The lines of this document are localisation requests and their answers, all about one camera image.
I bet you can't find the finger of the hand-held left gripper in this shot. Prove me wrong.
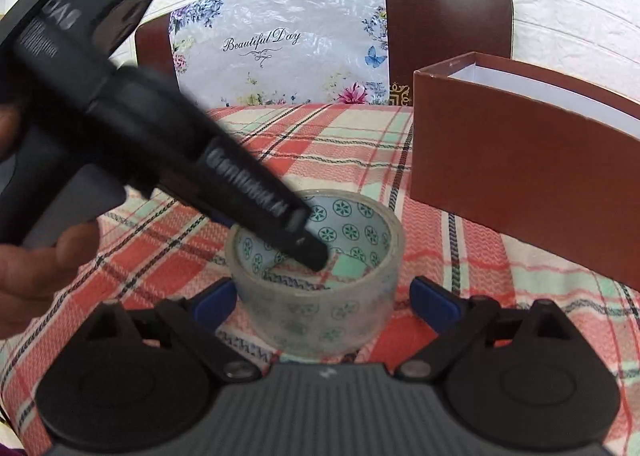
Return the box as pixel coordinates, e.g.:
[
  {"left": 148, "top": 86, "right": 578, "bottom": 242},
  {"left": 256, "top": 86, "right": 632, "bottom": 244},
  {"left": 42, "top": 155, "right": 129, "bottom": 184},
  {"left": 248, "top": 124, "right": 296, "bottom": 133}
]
[
  {"left": 194, "top": 136, "right": 329, "bottom": 273},
  {"left": 197, "top": 198, "right": 236, "bottom": 229}
]

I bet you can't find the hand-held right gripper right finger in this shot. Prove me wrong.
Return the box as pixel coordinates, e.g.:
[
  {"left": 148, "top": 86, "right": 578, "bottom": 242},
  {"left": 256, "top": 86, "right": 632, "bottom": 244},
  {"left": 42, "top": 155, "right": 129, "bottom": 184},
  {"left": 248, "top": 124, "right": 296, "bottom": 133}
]
[{"left": 387, "top": 276, "right": 577, "bottom": 383}]

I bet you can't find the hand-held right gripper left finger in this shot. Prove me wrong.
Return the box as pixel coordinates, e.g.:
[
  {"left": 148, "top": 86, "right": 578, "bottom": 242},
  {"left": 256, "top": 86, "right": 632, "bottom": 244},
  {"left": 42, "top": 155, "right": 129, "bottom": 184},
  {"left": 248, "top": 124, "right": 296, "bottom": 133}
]
[{"left": 82, "top": 277, "right": 264, "bottom": 383}]

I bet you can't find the clear packing tape roll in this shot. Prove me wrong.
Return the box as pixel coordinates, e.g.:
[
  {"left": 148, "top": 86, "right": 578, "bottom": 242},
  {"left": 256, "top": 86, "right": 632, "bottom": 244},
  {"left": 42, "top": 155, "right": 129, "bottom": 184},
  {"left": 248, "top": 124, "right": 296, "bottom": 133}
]
[{"left": 224, "top": 189, "right": 407, "bottom": 362}]

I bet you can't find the brown box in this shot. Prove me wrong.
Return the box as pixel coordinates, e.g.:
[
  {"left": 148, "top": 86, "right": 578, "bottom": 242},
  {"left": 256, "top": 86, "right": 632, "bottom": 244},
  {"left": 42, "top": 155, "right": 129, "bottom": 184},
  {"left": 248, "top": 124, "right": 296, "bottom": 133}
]
[{"left": 412, "top": 52, "right": 640, "bottom": 287}]

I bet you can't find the person's left hand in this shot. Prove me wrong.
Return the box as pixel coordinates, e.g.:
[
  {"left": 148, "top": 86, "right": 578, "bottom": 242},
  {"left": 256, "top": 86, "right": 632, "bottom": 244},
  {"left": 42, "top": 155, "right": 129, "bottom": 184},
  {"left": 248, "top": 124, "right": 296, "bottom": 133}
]
[{"left": 0, "top": 100, "right": 102, "bottom": 341}]

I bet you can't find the plaid blanket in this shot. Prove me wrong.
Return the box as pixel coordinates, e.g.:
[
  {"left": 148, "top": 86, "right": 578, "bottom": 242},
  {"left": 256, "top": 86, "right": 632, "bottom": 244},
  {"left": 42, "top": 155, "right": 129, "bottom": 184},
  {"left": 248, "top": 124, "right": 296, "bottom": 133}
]
[{"left": 0, "top": 103, "right": 640, "bottom": 456}]

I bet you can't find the floral pillow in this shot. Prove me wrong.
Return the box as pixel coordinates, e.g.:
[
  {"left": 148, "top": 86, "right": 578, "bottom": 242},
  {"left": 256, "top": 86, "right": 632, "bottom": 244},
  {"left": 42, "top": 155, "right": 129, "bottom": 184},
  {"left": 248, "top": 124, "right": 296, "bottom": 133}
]
[{"left": 169, "top": 0, "right": 392, "bottom": 108}]

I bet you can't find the brown wooden headboard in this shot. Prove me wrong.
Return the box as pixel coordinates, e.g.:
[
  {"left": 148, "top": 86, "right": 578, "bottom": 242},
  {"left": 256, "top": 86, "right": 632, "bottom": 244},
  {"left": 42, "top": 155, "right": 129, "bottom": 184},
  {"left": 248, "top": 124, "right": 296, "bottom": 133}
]
[{"left": 135, "top": 0, "right": 514, "bottom": 108}]

